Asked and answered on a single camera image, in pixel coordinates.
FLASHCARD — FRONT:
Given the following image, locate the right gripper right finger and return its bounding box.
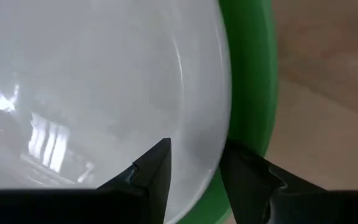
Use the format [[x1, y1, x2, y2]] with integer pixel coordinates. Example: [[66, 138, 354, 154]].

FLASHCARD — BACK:
[[219, 139, 358, 224]]

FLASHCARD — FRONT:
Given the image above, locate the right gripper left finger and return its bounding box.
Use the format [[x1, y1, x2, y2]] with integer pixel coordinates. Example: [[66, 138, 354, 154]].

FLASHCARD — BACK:
[[0, 138, 172, 224]]

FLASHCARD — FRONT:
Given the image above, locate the green plate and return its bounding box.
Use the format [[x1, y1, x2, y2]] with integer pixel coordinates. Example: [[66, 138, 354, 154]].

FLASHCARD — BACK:
[[178, 0, 280, 224]]

